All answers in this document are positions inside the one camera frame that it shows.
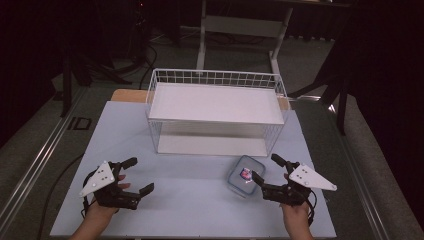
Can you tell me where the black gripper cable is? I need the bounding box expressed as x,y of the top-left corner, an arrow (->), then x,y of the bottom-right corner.
304,188 -> 318,228
80,169 -> 100,218

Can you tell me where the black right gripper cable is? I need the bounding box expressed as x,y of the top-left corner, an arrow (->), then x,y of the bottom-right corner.
304,188 -> 318,228

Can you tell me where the white metal desk frame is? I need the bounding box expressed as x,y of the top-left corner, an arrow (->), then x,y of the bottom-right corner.
195,0 -> 295,76

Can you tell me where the clear plastic lidded container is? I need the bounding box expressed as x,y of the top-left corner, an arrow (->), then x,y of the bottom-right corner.
227,154 -> 267,199

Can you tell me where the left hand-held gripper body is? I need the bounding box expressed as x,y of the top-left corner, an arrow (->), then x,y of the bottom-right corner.
79,160 -> 142,211

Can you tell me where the white wire shelf rack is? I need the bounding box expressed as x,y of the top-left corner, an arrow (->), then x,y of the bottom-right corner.
145,67 -> 291,158

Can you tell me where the black floor socket frame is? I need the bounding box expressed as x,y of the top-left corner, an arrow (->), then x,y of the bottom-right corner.
67,116 -> 93,131

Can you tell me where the person's right hand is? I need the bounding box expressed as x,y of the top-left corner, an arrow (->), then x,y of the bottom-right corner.
280,172 -> 312,232

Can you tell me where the black floor cable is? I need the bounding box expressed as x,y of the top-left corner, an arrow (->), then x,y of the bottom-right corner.
35,152 -> 85,240
137,42 -> 159,90

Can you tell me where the pale blue table board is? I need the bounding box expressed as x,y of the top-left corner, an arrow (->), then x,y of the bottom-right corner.
49,99 -> 338,239

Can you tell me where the black stand with legs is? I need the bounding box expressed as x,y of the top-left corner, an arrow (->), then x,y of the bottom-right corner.
287,19 -> 352,136
59,39 -> 134,118

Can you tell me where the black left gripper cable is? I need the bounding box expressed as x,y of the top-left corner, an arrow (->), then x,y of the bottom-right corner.
80,169 -> 100,218

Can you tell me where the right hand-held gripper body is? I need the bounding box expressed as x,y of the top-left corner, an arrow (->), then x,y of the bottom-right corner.
260,161 -> 338,207

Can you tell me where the person's left hand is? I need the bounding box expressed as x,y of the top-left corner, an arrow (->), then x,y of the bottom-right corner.
82,174 -> 132,224

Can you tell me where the metal floor rail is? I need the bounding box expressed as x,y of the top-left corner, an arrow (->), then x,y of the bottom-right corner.
0,85 -> 88,229
327,103 -> 392,240

